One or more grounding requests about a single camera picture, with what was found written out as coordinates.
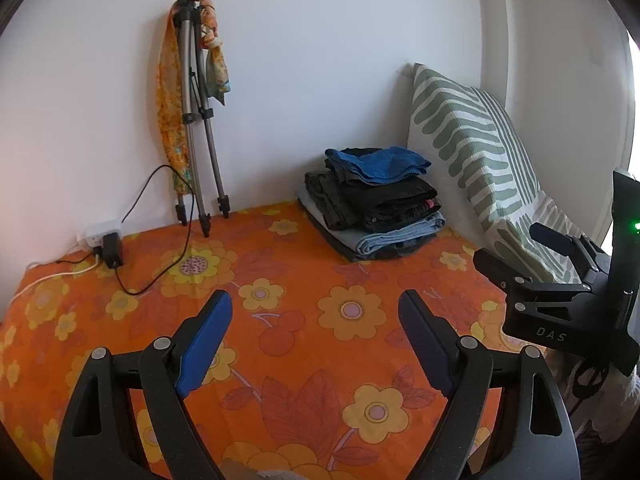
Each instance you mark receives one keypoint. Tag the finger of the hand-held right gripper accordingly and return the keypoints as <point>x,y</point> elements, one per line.
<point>555,237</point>
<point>500,267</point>

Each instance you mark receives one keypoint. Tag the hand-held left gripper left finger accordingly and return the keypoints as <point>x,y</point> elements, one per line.
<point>205,345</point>

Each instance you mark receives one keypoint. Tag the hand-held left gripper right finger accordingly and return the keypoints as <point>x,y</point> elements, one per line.
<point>425,340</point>

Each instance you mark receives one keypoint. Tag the blue striped boxer pants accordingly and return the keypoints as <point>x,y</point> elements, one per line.
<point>380,165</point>

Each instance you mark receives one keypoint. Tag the blue folded denim jeans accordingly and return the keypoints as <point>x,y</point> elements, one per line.
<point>400,237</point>

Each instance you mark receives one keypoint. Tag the green and white striped pillow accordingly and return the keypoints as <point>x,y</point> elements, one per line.
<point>475,150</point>

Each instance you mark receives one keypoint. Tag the orange floral bedsheet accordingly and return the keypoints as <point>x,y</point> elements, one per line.
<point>310,280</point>

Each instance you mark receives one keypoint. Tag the black folded garment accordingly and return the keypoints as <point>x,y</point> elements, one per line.
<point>395,200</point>

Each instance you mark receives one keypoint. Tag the black power adapter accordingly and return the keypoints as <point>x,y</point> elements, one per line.
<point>112,252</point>

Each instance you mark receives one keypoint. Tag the grey folded garment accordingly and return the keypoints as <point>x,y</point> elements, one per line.
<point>325,240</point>

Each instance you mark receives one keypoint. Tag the white power strip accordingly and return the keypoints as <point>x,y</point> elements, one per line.
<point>97,230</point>

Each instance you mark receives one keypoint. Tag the dark olive folded garment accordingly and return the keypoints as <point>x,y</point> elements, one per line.
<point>327,200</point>

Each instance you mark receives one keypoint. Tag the orange floral scarf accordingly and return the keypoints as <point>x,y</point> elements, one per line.
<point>170,110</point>

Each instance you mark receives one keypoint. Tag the grey folded tripod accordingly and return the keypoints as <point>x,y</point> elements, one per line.
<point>192,85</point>

